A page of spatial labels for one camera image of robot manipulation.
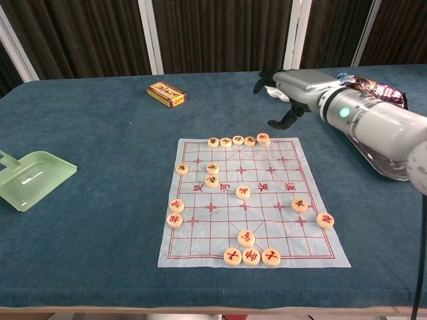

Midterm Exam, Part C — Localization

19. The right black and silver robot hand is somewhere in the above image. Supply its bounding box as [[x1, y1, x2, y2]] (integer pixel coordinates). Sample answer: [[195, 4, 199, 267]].
[[252, 68, 342, 131]]

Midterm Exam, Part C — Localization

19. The dark slatted screen panel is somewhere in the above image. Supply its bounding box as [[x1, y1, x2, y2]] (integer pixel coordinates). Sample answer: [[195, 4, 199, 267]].
[[138, 0, 313, 75], [0, 43, 24, 97], [353, 0, 427, 67], [290, 0, 384, 71], [0, 0, 164, 81]]

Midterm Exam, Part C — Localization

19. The white flower-shaped palette dish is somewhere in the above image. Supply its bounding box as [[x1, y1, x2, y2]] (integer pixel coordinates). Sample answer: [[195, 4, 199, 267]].
[[264, 85, 292, 103]]

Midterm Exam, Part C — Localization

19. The rectangular metal tray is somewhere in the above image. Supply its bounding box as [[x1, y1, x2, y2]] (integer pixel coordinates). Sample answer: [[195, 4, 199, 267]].
[[343, 131, 416, 183]]

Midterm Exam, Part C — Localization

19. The yellow brown card box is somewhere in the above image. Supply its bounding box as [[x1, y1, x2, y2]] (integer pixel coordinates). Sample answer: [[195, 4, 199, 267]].
[[146, 82, 188, 109]]

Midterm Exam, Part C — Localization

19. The black cable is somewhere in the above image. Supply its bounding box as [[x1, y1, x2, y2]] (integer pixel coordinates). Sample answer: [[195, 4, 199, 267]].
[[412, 194, 427, 320]]

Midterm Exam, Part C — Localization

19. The green plastic dustpan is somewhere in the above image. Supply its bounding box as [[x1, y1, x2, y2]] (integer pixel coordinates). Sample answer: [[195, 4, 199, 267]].
[[0, 149, 78, 212]]

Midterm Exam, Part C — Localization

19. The purple brown snack bag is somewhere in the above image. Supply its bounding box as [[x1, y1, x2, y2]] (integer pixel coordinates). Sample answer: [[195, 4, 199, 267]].
[[343, 75, 408, 111]]

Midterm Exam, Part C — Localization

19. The Chinese chess board mat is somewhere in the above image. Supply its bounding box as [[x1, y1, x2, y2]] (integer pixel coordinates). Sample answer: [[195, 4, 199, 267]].
[[157, 137, 352, 269]]

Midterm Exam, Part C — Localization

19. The blue tablecloth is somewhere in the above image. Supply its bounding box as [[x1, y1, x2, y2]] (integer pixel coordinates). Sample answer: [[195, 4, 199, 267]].
[[0, 64, 427, 309]]

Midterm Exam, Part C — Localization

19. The blue white snack wrapper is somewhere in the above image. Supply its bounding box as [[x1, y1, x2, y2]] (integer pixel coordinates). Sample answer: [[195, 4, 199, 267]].
[[334, 72, 357, 84]]

